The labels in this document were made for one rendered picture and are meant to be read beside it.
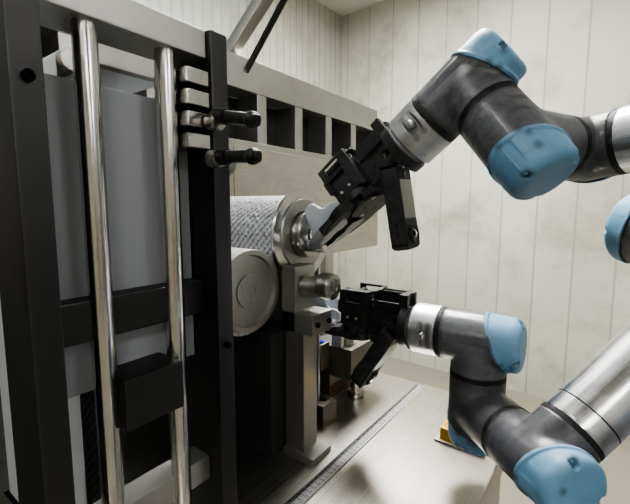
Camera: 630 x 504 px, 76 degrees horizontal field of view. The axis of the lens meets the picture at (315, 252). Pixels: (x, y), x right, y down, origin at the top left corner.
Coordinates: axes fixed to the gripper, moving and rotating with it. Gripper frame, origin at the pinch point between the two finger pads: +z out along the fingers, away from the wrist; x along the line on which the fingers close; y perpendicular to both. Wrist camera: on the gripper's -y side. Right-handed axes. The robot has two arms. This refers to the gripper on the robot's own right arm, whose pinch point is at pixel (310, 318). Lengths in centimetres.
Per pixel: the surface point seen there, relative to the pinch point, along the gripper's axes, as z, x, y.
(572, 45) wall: -18, -242, 118
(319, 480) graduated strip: -12.0, 13.8, -18.9
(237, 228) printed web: 5.7, 12.3, 16.9
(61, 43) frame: 31, 27, 47
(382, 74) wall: 114, -251, 127
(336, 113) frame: 30, -55, 50
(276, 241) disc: -3.2, 12.7, 15.3
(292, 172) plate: 30, -32, 30
